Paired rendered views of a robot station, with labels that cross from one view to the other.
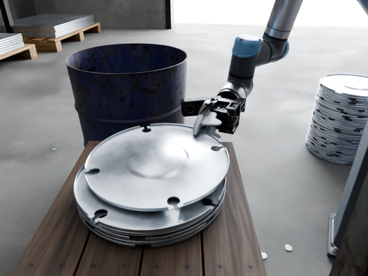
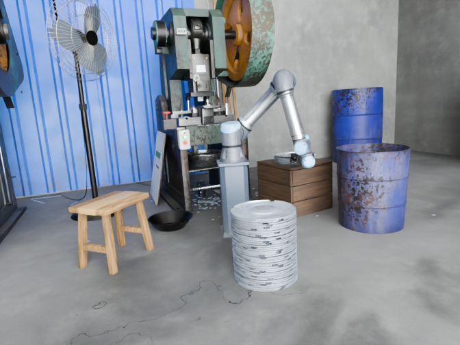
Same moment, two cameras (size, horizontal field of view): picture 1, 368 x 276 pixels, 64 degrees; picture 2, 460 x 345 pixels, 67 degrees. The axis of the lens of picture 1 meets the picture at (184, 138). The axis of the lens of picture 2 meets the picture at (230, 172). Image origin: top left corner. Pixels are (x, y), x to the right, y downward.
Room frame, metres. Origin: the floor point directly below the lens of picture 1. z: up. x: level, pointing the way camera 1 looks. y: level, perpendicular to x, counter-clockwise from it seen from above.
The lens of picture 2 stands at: (2.44, -1.58, 0.78)
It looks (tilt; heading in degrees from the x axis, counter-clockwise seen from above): 11 degrees down; 151
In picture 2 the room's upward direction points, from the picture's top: 3 degrees counter-clockwise
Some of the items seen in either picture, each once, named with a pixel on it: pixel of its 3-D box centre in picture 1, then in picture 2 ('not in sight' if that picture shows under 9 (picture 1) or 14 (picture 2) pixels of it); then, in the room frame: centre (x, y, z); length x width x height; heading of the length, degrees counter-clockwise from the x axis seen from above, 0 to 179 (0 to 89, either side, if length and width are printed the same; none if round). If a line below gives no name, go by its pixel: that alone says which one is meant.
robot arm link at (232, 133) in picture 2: not in sight; (231, 133); (0.63, -0.54, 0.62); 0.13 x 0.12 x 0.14; 131
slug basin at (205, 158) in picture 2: not in sight; (204, 158); (-0.15, -0.36, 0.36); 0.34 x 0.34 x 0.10
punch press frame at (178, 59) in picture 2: not in sight; (194, 100); (-0.29, -0.34, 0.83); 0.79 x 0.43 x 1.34; 172
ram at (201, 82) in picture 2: not in sight; (199, 72); (-0.10, -0.37, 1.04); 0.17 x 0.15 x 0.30; 172
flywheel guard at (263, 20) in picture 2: not in sight; (230, 37); (-0.20, -0.02, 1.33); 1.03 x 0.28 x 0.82; 172
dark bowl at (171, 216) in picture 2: not in sight; (170, 222); (0.29, -0.85, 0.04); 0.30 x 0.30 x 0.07
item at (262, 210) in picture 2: (356, 84); (263, 209); (1.21, -0.73, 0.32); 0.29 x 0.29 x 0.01
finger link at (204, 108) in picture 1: (207, 110); not in sight; (0.68, -0.06, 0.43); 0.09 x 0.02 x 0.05; 155
